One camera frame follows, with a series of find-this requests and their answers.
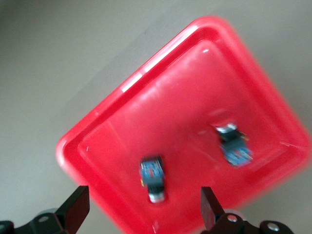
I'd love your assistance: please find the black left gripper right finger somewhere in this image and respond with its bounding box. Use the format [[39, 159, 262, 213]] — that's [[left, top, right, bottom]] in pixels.
[[200, 186, 293, 234]]

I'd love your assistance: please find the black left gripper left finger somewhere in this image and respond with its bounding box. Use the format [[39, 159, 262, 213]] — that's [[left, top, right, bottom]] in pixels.
[[0, 185, 90, 234]]

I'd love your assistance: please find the red mushroom push button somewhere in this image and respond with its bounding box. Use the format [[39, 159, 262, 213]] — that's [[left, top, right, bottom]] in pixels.
[[211, 119, 255, 169], [138, 154, 168, 204]]

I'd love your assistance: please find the red plastic tray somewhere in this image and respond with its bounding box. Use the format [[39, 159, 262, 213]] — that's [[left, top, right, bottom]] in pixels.
[[55, 15, 312, 234]]

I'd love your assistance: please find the brown table cover sheet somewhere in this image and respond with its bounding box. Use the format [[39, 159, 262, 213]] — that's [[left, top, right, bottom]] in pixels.
[[0, 0, 312, 234]]

